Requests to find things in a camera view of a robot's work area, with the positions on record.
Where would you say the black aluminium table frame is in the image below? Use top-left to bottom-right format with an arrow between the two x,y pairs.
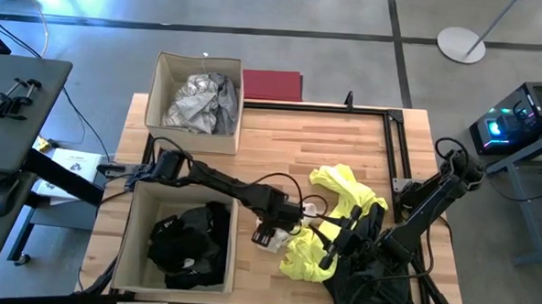
134,95 -> 471,304

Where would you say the white cardboard box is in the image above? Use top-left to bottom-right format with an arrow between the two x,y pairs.
29,147 -> 105,209

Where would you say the black cable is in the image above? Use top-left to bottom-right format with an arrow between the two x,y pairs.
58,86 -> 115,162

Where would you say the yellow garment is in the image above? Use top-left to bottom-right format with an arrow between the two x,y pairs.
277,160 -> 392,287

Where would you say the large black garment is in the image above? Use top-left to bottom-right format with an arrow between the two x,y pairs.
321,200 -> 417,304

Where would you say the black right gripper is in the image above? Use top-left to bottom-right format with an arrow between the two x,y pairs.
308,201 -> 389,274

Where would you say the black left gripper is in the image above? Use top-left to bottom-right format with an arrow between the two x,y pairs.
250,187 -> 305,249

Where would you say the black bar clamp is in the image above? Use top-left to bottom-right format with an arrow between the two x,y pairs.
0,77 -> 42,103
0,94 -> 29,122

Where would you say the grey line-print garment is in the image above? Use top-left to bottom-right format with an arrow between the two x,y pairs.
160,70 -> 242,136

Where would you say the beige fabric storage bin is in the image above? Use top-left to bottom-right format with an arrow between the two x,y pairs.
110,179 -> 241,304
142,49 -> 247,157

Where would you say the dark grey Puma underwear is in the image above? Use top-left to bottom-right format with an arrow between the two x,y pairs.
149,200 -> 219,260

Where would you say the grey metal side table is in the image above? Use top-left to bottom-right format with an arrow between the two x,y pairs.
480,123 -> 542,269

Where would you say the black computer mouse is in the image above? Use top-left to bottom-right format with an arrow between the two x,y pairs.
0,176 -> 22,219

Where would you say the white round stand base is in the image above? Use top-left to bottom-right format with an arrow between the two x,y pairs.
434,0 -> 519,67

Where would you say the white cable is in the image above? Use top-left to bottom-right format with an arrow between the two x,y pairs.
20,0 -> 52,59

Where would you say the red mat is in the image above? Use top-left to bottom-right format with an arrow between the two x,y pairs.
240,69 -> 305,103

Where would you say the dark grey desk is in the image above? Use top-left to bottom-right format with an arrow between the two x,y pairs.
0,54 -> 111,292

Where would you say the black computer tower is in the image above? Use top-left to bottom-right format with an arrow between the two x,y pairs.
467,77 -> 542,158

